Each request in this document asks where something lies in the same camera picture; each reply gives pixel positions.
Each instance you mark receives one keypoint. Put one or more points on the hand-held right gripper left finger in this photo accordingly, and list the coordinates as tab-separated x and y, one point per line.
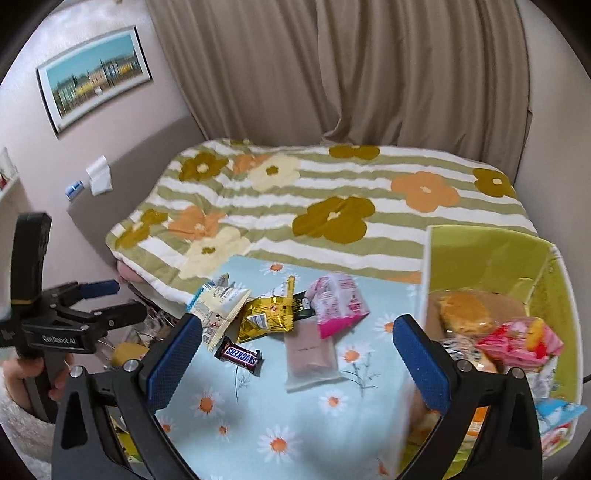
173	360

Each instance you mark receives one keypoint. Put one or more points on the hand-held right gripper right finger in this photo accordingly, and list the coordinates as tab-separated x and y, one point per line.
420	360

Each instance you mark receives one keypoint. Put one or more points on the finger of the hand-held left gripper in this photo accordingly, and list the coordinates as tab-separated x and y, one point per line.
97	288
122	314

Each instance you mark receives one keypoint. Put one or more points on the cream yellow snack packet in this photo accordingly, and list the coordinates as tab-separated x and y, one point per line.
481	359

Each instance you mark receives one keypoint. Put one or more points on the clear bag of orange puffs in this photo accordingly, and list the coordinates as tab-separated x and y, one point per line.
461	314

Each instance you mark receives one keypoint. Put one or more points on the brown chocolate bar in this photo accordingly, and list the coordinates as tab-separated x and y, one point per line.
238	356

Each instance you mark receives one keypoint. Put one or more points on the white blue snack packet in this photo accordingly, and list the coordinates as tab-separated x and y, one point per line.
221	302

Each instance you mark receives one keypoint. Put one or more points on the pink white snack packet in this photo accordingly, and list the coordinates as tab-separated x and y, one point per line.
339	300

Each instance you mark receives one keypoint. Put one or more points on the pink yellow snack bag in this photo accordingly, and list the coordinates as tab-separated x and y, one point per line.
521	344

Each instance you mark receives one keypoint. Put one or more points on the yellow black snack packet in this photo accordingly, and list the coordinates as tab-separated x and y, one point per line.
270	316

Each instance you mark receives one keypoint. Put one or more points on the clear packet with brown snack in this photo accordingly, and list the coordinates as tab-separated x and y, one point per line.
309	355

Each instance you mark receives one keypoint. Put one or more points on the green cardboard box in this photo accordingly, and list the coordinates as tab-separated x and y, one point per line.
485	258

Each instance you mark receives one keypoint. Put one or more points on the grey newsprint snack bag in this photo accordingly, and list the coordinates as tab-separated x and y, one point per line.
541	378

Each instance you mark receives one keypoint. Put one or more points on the dark green snack packet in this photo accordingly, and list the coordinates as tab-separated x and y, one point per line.
304	307

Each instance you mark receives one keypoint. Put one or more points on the blue red snack packet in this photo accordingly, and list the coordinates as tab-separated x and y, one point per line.
558	417

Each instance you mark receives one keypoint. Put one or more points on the person's left forearm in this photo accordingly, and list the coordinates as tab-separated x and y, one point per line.
23	429

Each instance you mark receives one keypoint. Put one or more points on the person's left hand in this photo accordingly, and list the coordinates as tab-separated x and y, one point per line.
21	373

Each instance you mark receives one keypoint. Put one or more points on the pink pillow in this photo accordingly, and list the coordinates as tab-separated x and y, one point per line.
129	273

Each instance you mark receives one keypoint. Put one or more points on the yellow round object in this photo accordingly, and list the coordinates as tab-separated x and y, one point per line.
129	354

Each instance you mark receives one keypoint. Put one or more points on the blue white tube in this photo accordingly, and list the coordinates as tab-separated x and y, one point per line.
75	190

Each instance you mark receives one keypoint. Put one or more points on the white tissue roll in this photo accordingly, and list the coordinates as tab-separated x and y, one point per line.
99	175

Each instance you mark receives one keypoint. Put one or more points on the blue floral tablecloth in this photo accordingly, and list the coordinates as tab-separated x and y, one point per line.
277	406

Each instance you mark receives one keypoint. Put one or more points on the grey bed headboard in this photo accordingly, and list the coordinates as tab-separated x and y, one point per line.
138	161

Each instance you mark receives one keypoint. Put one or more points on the striped floral blanket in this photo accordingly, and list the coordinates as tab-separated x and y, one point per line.
369	184

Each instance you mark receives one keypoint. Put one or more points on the beige curtain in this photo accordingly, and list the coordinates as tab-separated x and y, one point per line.
369	69

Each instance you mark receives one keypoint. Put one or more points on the white wall shelf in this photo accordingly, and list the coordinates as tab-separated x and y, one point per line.
7	189

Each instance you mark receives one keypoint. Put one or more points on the framed wall poster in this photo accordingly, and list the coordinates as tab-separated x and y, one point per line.
92	78

